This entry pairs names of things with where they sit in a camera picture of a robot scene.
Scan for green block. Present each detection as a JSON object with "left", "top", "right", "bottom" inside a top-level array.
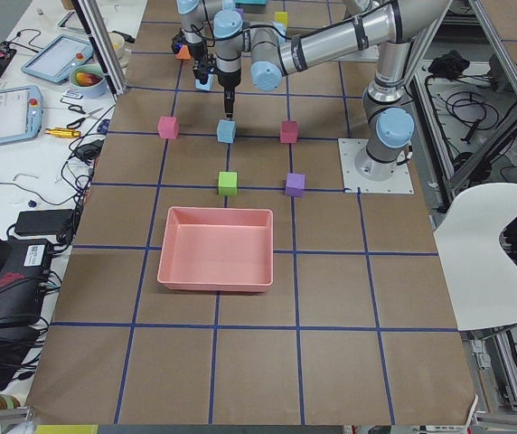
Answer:
[{"left": 218, "top": 171, "right": 238, "bottom": 196}]

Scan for yellow block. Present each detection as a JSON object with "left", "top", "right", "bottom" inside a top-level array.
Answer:
[{"left": 274, "top": 11, "right": 288, "bottom": 29}]

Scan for blue bowl with fruit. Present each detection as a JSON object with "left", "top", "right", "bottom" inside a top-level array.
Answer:
[{"left": 70, "top": 64, "right": 108, "bottom": 99}]

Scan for teach pendant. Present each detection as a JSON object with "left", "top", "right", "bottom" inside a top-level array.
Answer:
[
  {"left": 21, "top": 34, "right": 94, "bottom": 84},
  {"left": 0, "top": 85, "right": 42, "bottom": 146}
]

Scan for white chair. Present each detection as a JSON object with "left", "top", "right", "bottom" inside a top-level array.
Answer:
[{"left": 434, "top": 183, "right": 517, "bottom": 331}]

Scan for black laptop bag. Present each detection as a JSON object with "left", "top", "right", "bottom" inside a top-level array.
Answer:
[{"left": 0, "top": 238, "right": 53, "bottom": 328}]

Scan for teach pendant far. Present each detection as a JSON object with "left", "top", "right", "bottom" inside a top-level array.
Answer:
[{"left": 21, "top": 34, "right": 94, "bottom": 84}]

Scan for purple block left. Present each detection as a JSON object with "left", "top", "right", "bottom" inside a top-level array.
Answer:
[{"left": 285, "top": 173, "right": 306, "bottom": 197}]

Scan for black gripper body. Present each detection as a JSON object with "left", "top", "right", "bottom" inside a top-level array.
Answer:
[
  {"left": 193, "top": 53, "right": 216, "bottom": 83},
  {"left": 220, "top": 71, "right": 240, "bottom": 107}
]

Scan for teach pendant near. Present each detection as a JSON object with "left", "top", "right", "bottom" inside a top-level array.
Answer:
[{"left": 0, "top": 85, "right": 42, "bottom": 146}]

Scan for black power adapter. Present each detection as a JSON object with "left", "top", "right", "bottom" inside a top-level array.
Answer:
[{"left": 14, "top": 209, "right": 73, "bottom": 236}]

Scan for dark red block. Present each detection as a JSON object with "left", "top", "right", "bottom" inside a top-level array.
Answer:
[{"left": 279, "top": 120, "right": 298, "bottom": 144}]

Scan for cyan plastic tray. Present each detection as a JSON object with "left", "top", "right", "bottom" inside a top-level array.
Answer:
[{"left": 237, "top": 0, "right": 268, "bottom": 5}]

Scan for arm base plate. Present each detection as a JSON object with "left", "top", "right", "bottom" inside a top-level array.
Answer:
[{"left": 338, "top": 138, "right": 414, "bottom": 194}]

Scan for brass cylinder tool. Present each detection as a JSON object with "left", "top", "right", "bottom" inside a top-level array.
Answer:
[{"left": 44, "top": 127, "right": 81, "bottom": 139}]

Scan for pink plastic tray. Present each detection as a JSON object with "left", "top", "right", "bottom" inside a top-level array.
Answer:
[{"left": 157, "top": 206, "right": 274, "bottom": 293}]

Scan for white bowl with lemon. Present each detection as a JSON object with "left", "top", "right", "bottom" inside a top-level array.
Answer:
[{"left": 108, "top": 32, "right": 126, "bottom": 60}]

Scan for orange block far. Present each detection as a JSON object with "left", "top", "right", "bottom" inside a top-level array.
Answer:
[{"left": 175, "top": 45, "right": 191, "bottom": 61}]

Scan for pink block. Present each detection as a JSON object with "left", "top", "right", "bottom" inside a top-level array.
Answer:
[{"left": 157, "top": 116, "right": 179, "bottom": 139}]

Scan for aluminium frame post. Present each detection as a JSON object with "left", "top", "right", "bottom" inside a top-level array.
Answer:
[{"left": 72, "top": 0, "right": 127, "bottom": 96}]

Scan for black scissors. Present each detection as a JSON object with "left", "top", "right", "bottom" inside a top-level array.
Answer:
[{"left": 66, "top": 108, "right": 101, "bottom": 130}]

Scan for light blue block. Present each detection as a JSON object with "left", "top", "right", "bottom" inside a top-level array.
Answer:
[
  {"left": 216, "top": 119, "right": 237, "bottom": 144},
  {"left": 194, "top": 74, "right": 214, "bottom": 91}
]

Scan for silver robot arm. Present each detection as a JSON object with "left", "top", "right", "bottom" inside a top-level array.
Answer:
[
  {"left": 213, "top": 1, "right": 448, "bottom": 120},
  {"left": 176, "top": 0, "right": 236, "bottom": 85}
]

